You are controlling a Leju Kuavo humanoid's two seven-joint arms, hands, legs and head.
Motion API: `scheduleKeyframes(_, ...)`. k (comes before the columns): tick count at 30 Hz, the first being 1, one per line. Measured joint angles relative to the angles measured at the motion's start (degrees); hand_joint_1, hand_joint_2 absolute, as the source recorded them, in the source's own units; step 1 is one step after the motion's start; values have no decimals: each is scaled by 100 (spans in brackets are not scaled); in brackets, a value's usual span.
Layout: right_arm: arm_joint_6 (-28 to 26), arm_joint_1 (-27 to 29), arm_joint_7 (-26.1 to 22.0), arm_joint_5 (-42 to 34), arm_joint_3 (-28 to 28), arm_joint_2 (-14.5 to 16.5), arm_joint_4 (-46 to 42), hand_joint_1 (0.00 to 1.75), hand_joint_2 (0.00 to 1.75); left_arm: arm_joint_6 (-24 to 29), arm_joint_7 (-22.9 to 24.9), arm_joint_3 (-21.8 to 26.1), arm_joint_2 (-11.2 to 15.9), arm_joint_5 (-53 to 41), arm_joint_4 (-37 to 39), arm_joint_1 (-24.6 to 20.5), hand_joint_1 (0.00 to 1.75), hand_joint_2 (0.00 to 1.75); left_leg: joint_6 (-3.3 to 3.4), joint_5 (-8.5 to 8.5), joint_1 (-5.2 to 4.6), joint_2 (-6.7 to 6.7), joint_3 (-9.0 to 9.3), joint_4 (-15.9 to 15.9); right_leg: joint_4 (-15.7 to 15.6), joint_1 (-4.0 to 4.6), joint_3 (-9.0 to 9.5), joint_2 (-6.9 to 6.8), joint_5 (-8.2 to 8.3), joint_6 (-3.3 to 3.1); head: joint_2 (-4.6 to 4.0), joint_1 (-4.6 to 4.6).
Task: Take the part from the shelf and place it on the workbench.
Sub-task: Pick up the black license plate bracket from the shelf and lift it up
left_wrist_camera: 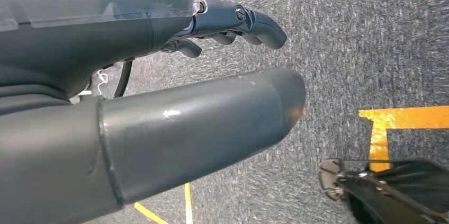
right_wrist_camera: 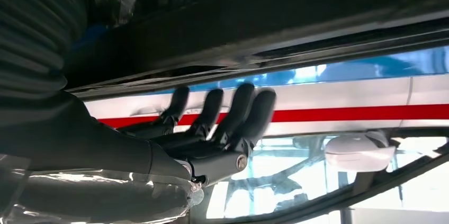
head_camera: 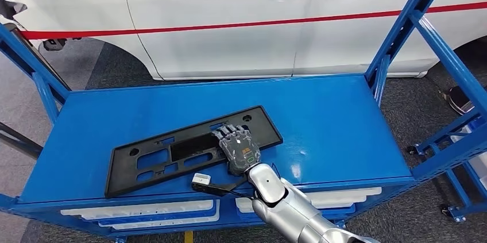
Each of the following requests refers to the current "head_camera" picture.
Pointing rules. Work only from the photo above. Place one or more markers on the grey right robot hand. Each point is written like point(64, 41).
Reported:
point(239, 152)

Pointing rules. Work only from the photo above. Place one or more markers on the black plastic plate frame part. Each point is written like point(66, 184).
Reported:
point(152, 146)

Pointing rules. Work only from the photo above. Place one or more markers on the yellow floor tape square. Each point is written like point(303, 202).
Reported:
point(188, 237)

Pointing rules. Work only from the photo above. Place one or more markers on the white car with red stripe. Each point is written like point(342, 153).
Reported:
point(228, 5)

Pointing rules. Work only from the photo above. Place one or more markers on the dark grey metal bar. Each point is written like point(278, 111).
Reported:
point(23, 146)

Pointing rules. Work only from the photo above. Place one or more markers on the chrome round stand base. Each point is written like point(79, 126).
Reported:
point(460, 100)

